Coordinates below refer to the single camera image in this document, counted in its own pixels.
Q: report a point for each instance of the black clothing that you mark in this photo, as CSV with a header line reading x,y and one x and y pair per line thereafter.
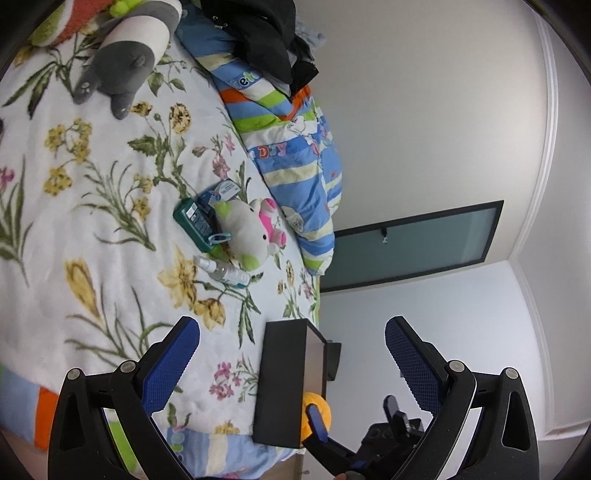
x,y
268,41

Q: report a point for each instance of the orange ball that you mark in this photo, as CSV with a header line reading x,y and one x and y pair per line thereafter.
x,y
316,398

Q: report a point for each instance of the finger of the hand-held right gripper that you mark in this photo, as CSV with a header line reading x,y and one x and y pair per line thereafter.
x,y
318,422
395,410

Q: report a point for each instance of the grey blue garment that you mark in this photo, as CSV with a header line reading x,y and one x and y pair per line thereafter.
x,y
311,39

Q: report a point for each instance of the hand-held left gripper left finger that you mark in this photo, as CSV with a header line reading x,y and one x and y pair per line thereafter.
x,y
171,364

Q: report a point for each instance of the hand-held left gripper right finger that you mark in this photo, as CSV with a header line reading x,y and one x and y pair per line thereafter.
x,y
411,364

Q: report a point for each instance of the lime green plush toy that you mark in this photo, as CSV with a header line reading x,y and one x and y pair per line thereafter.
x,y
124,4

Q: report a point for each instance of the grey plush toy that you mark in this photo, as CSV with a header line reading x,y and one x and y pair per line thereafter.
x,y
124,64

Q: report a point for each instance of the dark green box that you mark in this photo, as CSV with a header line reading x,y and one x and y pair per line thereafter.
x,y
194,221

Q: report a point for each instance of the striped cartoon quilt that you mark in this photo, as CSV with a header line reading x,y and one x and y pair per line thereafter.
x,y
286,152

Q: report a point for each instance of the red plush toy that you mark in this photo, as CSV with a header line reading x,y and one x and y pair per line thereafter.
x,y
83,21

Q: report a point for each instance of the blue white box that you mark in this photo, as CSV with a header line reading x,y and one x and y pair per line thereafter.
x,y
224,189

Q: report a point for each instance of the black box white interior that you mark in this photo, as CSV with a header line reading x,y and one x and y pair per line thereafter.
x,y
281,383

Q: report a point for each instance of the floral blanket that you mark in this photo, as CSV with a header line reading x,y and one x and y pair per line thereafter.
x,y
69,230

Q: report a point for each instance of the frosted glass door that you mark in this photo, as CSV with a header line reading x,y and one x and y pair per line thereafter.
x,y
415,244

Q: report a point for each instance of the clear spray bottle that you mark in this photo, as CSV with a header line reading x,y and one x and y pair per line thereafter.
x,y
226,273

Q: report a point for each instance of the white pink green plush toy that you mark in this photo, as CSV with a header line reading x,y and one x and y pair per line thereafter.
x,y
244,230

